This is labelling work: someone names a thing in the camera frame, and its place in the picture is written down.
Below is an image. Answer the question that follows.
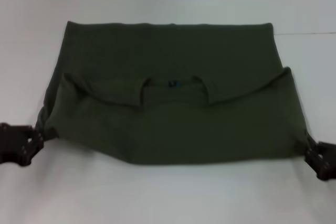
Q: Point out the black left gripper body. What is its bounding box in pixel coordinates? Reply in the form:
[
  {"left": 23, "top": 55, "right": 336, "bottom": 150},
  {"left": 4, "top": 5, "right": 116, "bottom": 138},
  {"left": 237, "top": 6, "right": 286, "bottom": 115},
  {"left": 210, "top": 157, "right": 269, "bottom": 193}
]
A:
[{"left": 0, "top": 122, "right": 35, "bottom": 167}]

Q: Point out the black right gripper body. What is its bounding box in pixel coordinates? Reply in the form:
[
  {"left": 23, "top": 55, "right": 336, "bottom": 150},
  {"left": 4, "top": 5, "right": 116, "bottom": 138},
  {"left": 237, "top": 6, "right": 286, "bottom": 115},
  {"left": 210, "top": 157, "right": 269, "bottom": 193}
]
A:
[{"left": 313, "top": 141, "right": 336, "bottom": 182}]

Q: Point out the dark green printed T-shirt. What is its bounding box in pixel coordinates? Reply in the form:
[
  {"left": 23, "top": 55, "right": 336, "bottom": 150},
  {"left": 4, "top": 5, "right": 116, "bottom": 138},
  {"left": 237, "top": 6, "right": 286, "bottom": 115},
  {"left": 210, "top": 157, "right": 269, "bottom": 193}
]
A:
[{"left": 36, "top": 20, "right": 313, "bottom": 167}]

